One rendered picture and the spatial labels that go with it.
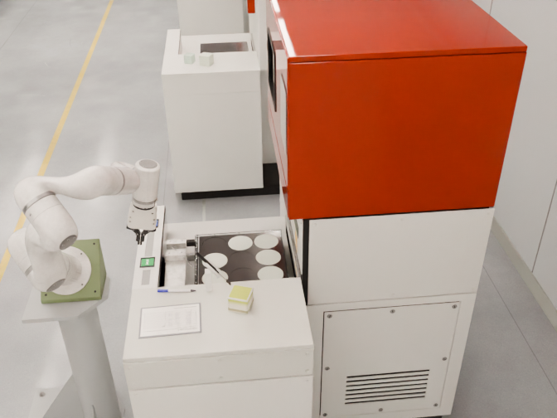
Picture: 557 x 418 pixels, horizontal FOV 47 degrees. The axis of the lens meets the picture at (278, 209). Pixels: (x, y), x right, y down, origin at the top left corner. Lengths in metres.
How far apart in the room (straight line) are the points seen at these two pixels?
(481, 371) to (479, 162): 1.49
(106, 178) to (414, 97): 0.98
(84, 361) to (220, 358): 0.87
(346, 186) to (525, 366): 1.74
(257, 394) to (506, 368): 1.63
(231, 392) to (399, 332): 0.78
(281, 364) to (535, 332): 1.93
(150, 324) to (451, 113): 1.22
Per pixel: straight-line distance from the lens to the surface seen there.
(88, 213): 4.66
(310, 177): 2.15
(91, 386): 2.98
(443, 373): 2.94
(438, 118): 2.15
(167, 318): 2.26
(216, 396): 2.29
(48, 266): 2.18
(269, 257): 2.59
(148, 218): 2.32
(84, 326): 2.74
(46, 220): 1.88
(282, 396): 2.32
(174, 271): 2.60
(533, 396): 3.47
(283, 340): 2.16
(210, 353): 2.14
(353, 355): 2.73
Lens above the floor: 2.51
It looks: 34 degrees down
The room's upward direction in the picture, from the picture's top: 1 degrees counter-clockwise
